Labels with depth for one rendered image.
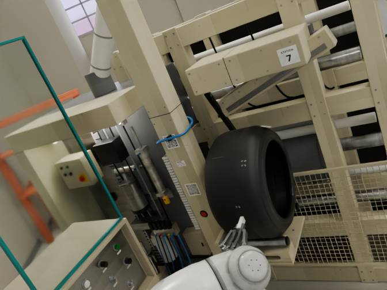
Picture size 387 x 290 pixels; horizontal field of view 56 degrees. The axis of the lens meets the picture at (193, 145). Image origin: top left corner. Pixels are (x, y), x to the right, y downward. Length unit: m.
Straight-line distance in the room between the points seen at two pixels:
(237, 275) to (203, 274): 0.08
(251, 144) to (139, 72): 0.63
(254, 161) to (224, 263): 0.84
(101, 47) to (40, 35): 5.14
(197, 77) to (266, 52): 0.39
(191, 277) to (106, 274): 1.05
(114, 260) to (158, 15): 6.99
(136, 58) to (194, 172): 0.63
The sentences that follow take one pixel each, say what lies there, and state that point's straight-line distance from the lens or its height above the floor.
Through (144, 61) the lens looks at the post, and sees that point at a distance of 1.75.
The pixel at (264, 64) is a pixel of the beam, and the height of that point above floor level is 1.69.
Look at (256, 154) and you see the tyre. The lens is 1.66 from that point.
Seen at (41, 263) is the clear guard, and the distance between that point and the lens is 1.62.
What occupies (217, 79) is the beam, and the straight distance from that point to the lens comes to 1.91.
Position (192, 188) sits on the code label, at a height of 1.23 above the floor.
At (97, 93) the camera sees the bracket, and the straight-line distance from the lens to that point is 2.34.
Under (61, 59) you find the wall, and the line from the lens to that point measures 7.28.
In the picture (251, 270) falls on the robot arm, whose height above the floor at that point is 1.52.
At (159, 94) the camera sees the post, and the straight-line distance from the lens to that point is 1.77.
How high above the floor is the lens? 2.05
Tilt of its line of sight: 19 degrees down
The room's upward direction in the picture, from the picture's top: 23 degrees counter-clockwise
